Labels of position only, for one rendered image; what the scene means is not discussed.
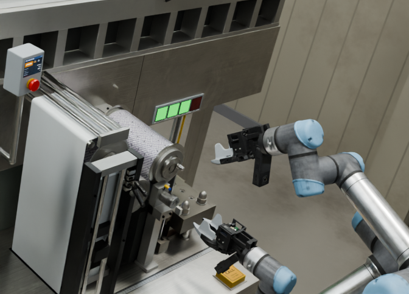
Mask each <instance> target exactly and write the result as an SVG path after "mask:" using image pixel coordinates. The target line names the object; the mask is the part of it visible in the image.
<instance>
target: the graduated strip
mask: <svg viewBox="0 0 409 294"><path fill-rule="evenodd" d="M213 250H214V249H213V248H211V247H207V248H205V249H203V250H201V251H199V252H197V253H195V254H193V255H191V256H188V257H186V258H184V259H182V260H180V261H178V262H176V263H174V264H172V265H170V266H168V267H166V268H164V269H162V270H160V271H158V272H156V273H154V274H152V275H150V276H148V277H146V278H144V279H142V280H140V281H138V282H136V283H134V284H132V285H130V286H128V287H126V288H124V289H122V290H120V291H118V292H116V293H114V294H128V293H130V292H132V291H134V290H136V289H138V288H140V287H142V286H143V285H145V284H147V283H149V282H151V281H153V280H155V279H157V278H159V277H161V276H163V275H165V274H167V273H169V272H171V271H173V270H175V269H177V268H179V267H181V266H183V265H185V264H187V263H189V262H191V261H193V260H195V259H197V258H199V257H201V256H203V255H205V254H207V253H209V252H211V251H213Z"/></svg>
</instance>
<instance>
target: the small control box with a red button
mask: <svg viewBox="0 0 409 294"><path fill-rule="evenodd" d="M43 58H44V51H43V50H42V49H40V48H38V47H36V46H34V45H32V44H30V43H27V44H24V45H20V46H17V47H13V48H11V49H8V50H7V59H6V65H5V75H4V86H3V88H4V89H6V90H7V91H9V92H11V93H13V94H14V95H16V96H22V95H24V94H27V93H30V92H32V91H36V90H38V89H39V88H40V80H41V72H42V67H43Z"/></svg>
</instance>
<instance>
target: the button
mask: <svg viewBox="0 0 409 294"><path fill-rule="evenodd" d="M216 277H218V278H219V279H220V280H221V281H223V282H224V283H225V284H226V285H227V286H229V287H230V288H232V287H234V286H236V285H237V284H240V283H241V282H243V281H244V280H245V277H246V275H245V274H243V273H242V272H241V271H240V270H238V269H237V268H236V267H235V266H233V265H232V266H231V267H230V269H229V270H228V271H227V272H224V273H220V274H219V275H218V274H217V273H216Z"/></svg>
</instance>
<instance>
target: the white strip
mask: <svg viewBox="0 0 409 294"><path fill-rule="evenodd" d="M24 98H26V99H27V100H28V101H29V102H31V109H30V118H29V126H28V131H27V140H26V149H25V154H24V162H23V171H22V177H21V185H20V190H19V199H18V208H17V213H16V222H15V230H14V235H13V244H12V248H9V250H10V251H11V252H12V253H13V254H14V255H15V256H16V257H17V258H18V259H20V260H21V261H22V262H23V263H24V264H25V265H26V266H27V267H28V268H29V269H30V270H31V271H32V272H33V273H34V274H35V275H36V276H37V277H38V278H40V279H41V280H42V281H43V282H44V283H45V284H46V285H47V286H48V287H49V288H50V289H51V290H52V291H53V292H54V293H55V294H60V288H61V282H62V278H63V272H64V267H65V261H66V255H67V251H68V244H69V238H70V234H71V228H72V221H73V217H74V211H75V204H76V200H77V194H78V190H79V184H80V177H81V173H82V167H83V160H84V156H85V150H86V146H87V147H89V148H90V149H91V148H93V147H94V146H95V142H94V141H92V139H94V138H93V137H92V136H90V135H89V134H87V132H85V131H84V130H82V129H81V128H80V127H79V126H77V125H76V124H75V123H73V122H72V121H71V120H69V119H68V118H67V117H66V116H64V115H63V114H61V113H60V112H59V111H58V110H56V109H55V108H54V107H53V106H51V105H50V104H48V103H47V102H46V101H45V100H43V99H42V98H41V97H35V96H34V95H32V94H31V93H27V94H25V95H24Z"/></svg>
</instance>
